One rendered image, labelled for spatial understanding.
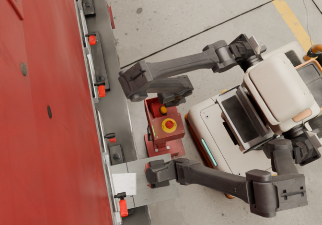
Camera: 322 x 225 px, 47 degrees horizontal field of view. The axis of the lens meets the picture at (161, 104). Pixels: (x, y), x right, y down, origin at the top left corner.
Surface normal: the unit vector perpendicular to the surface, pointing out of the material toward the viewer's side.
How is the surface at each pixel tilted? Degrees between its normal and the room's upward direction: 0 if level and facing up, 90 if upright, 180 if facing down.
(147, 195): 0
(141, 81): 43
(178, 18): 0
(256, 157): 0
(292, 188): 22
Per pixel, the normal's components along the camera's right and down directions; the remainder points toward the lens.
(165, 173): 0.55, -0.02
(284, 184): 0.15, 0.06
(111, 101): 0.03, -0.29
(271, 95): -0.58, 0.07
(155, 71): 0.44, -0.39
